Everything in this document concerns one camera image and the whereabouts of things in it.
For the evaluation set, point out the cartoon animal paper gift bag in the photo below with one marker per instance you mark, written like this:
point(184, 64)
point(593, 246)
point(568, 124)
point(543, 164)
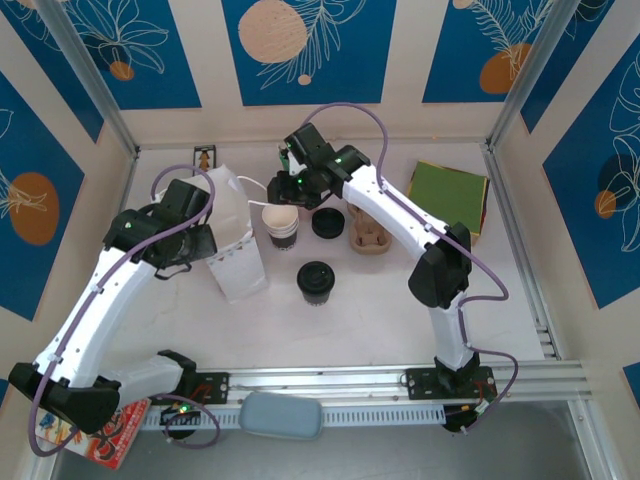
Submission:
point(240, 270)

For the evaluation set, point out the black cup lid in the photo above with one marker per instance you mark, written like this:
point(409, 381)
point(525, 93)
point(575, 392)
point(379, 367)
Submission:
point(327, 225)

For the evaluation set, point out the brown cardboard cup carrier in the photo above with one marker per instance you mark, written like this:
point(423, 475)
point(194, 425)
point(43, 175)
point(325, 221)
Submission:
point(370, 240)

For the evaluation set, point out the coffee cup with black lid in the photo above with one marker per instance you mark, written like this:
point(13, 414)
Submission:
point(315, 280)

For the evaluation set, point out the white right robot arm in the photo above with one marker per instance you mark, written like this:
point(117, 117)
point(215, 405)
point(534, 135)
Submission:
point(390, 210)

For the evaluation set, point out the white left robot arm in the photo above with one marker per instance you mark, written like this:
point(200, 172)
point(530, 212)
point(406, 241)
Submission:
point(95, 310)

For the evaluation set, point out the long green straw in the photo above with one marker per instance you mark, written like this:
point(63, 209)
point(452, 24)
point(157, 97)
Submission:
point(281, 156)

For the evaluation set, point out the stack of paper cups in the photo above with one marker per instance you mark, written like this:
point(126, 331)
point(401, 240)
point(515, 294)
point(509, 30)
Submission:
point(280, 220)

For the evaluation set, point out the small black orange card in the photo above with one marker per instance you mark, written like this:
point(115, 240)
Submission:
point(204, 159)

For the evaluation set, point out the stack of coloured paper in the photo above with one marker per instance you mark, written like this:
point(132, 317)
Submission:
point(450, 195)

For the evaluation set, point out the blue-grey padded case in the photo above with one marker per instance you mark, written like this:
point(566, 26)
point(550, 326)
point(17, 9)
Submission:
point(280, 415)

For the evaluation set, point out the colourful comic booklet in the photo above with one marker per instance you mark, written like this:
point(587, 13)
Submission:
point(120, 435)

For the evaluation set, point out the aluminium side rail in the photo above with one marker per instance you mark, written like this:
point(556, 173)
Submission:
point(117, 200)
point(511, 225)

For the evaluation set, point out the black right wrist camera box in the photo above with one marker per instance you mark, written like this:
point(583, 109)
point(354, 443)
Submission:
point(310, 142)

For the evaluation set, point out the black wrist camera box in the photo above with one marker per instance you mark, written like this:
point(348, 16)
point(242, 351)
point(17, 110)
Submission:
point(310, 142)
point(185, 202)

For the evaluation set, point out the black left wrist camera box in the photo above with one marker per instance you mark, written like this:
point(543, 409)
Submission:
point(185, 202)

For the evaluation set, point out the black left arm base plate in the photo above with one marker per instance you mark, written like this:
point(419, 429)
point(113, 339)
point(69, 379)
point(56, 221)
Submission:
point(217, 387)

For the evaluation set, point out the aluminium frame post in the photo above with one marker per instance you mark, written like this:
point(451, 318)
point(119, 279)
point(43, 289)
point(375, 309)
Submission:
point(95, 80)
point(525, 75)

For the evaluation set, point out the aluminium front rail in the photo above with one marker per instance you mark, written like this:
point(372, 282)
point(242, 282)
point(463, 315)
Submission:
point(310, 377)

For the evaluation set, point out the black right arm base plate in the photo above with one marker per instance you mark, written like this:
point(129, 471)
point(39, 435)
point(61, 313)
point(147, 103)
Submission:
point(420, 385)

